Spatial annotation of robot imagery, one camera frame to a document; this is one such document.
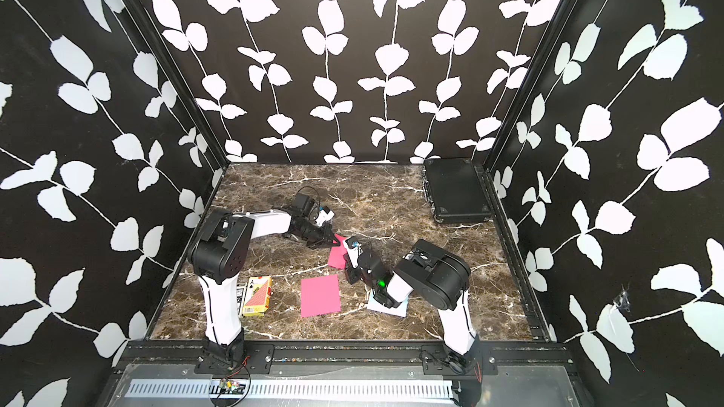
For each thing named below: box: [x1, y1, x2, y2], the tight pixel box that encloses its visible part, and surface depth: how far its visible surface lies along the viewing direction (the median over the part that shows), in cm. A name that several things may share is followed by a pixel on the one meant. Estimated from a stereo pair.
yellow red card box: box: [242, 276, 273, 317], surface depth 85 cm
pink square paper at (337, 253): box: [328, 233, 347, 270], surface depth 95 cm
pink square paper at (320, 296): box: [300, 274, 342, 318], surface depth 87 cm
